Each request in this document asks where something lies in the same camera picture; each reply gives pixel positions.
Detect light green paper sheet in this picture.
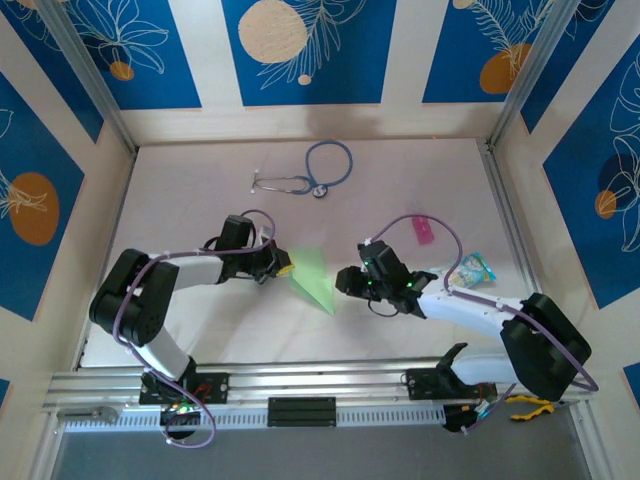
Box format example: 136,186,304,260
287,245,338,318

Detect pink plastic box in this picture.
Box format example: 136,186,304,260
410,214,435,246

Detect light blue snack packet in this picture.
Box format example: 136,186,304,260
429,251,499,291

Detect blue stethoscope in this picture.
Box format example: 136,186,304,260
249,140,354,200

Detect black controller box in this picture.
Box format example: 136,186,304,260
158,402,202,427
442,403,501,434

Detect yellow and black pliers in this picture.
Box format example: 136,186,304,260
505,393,576,422

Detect aluminium mounting rail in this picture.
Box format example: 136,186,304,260
42,355,594,416

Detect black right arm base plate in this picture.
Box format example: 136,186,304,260
404,367,501,402

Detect aluminium table side rail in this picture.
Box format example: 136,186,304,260
477,139,554,321

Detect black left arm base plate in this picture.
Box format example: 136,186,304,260
138,371,231,406

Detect white slotted cable duct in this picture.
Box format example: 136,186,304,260
62,403,447,433

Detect black rail bracket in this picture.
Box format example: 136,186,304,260
267,396,338,428

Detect aluminium frame post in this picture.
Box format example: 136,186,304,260
487,0,596,149
35,0,139,154

